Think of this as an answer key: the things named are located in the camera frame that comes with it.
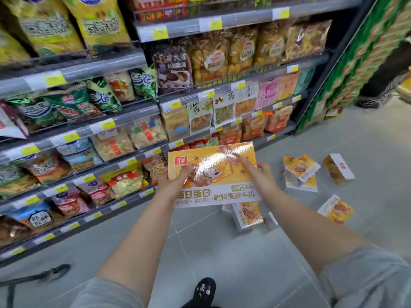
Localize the person's left hand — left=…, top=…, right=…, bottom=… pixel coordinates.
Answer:
left=156, top=164, right=199, bottom=207

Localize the person's right hand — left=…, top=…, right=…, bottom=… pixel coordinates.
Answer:
left=241, top=158, right=282, bottom=206

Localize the large yellow snack box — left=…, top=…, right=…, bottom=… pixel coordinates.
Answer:
left=168, top=142, right=261, bottom=209

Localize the person's left forearm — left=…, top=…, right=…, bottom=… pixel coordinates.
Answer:
left=96, top=187, right=180, bottom=308

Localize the person's right forearm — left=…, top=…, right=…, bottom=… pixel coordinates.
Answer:
left=262, top=187, right=370, bottom=277

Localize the row of red green packets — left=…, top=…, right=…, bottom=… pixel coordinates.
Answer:
left=170, top=137, right=220, bottom=152

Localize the clear bag of brown sticks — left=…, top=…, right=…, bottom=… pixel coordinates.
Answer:
left=142, top=153, right=169, bottom=185

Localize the small yellow snack box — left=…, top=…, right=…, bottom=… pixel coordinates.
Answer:
left=231, top=202, right=264, bottom=233
left=317, top=194, right=355, bottom=226
left=264, top=212, right=279, bottom=231
left=322, top=153, right=356, bottom=186
left=284, top=176, right=319, bottom=193
left=283, top=154, right=322, bottom=183

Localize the tan cracker bag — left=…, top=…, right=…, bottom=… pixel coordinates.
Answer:
left=160, top=107, right=191, bottom=142

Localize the green label chip bag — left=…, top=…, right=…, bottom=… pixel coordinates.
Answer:
left=186, top=99, right=214, bottom=134

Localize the clear bag of mixed crisps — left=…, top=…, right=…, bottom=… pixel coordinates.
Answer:
left=127, top=115, right=168, bottom=150
left=89, top=129, right=134, bottom=162

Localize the yellow red chip bag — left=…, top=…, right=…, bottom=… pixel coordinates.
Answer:
left=100, top=163, right=150, bottom=200

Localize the white label chip bag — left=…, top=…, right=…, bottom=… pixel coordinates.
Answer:
left=213, top=91, right=237, bottom=126
left=234, top=83, right=259, bottom=118

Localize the light orange snack bag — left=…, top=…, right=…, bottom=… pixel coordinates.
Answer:
left=277, top=72, right=301, bottom=100

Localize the pink red snack bag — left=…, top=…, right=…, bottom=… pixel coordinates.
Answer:
left=76, top=177, right=113, bottom=206
left=51, top=188, right=89, bottom=219

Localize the brown chocolate snack bag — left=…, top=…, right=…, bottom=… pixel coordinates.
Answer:
left=153, top=46, right=193, bottom=94

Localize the teal snack bag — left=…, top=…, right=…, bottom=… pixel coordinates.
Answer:
left=293, top=67, right=316, bottom=95

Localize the beige snack bag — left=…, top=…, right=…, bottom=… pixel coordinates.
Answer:
left=104, top=72, right=136, bottom=102

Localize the blue and white snack bag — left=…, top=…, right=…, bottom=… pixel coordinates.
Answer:
left=56, top=137, right=104, bottom=172

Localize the clear bag of golden snacks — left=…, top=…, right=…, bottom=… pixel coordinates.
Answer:
left=285, top=19, right=332, bottom=61
left=226, top=26, right=259, bottom=75
left=189, top=34, right=230, bottom=84
left=255, top=20, right=293, bottom=67

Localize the black spotted shoe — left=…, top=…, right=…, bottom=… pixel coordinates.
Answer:
left=181, top=278, right=216, bottom=308

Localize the grey metal shelf rack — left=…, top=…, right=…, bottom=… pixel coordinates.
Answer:
left=0, top=0, right=370, bottom=270

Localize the red label crisp bag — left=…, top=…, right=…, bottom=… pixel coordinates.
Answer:
left=19, top=151, right=72, bottom=185

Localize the stack of green drink cartons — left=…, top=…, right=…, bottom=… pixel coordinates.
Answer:
left=295, top=0, right=411, bottom=134

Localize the blue shrimp snack bag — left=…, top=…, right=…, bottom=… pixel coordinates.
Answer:
left=9, top=203, right=54, bottom=235

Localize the grey right sleeve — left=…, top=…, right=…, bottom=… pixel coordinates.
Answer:
left=319, top=246, right=411, bottom=308

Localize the row of red snack packets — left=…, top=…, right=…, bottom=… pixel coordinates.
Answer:
left=132, top=0, right=189, bottom=22

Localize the green label noodle snack bag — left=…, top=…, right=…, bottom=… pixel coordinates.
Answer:
left=0, top=163, right=40, bottom=200

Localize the large yellow snack bag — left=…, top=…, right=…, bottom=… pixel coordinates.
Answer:
left=0, top=25, right=31, bottom=65
left=60, top=0, right=131, bottom=51
left=0, top=0, right=85, bottom=57

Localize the yellow crate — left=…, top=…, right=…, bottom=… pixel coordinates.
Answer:
left=398, top=76, right=411, bottom=104

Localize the white and red snack bag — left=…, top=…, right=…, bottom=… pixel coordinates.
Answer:
left=0, top=100, right=29, bottom=139

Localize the dark brown snack bag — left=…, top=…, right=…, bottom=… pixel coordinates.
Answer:
left=0, top=216, right=33, bottom=248

